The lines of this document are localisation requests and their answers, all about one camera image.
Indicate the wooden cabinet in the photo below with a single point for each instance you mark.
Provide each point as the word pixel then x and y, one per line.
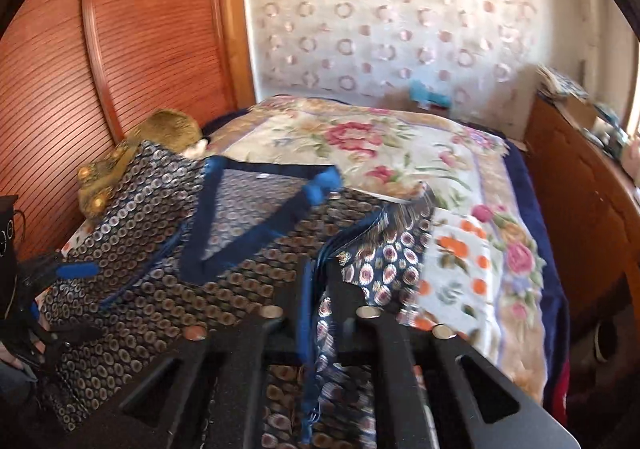
pixel 575 189

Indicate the orange fruit print sheet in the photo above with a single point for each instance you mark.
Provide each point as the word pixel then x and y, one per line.
pixel 450 269

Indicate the stack of folded cloths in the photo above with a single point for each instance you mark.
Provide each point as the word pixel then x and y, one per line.
pixel 555 79

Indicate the dark patterned blue-trimmed garment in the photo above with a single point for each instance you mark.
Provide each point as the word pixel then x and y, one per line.
pixel 250 274

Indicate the floral blanket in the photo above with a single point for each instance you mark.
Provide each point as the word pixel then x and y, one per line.
pixel 350 139

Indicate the olive gold pillow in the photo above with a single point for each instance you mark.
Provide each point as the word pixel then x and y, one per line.
pixel 170 126

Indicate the sheer circle-patterned curtain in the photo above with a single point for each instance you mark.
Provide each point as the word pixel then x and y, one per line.
pixel 375 29

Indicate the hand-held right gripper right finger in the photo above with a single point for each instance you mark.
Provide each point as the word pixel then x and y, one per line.
pixel 387 359

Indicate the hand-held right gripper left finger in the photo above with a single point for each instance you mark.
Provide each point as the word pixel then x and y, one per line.
pixel 250 359

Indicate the cardboard box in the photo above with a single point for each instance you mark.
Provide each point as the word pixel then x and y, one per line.
pixel 580 111

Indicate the red cloth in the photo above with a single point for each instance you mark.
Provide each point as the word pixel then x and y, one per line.
pixel 561 389

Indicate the teal box by curtain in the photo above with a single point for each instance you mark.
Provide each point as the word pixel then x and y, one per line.
pixel 425 94

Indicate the wooden wardrobe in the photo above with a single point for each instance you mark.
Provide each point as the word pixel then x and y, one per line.
pixel 150 29

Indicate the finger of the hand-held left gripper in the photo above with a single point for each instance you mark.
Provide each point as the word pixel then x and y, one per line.
pixel 75 271
pixel 75 335

